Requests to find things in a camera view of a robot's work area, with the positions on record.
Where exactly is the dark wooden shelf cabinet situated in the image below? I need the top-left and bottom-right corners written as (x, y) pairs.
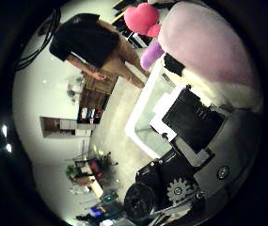
top-left (76, 64), bottom-right (118, 125)

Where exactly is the green potted plant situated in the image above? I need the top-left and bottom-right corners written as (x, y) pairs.
top-left (66, 74), bottom-right (85, 103)

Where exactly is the person in black shirt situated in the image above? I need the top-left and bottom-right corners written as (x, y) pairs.
top-left (48, 12), bottom-right (150, 89)

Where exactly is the pink axolotl plush toy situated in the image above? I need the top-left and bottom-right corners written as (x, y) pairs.
top-left (123, 1), bottom-right (263, 113)

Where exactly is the black cable bundle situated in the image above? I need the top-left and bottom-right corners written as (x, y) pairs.
top-left (13, 8), bottom-right (62, 72)

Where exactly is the white translucent plastic container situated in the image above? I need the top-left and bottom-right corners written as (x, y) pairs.
top-left (124, 56), bottom-right (185, 160)

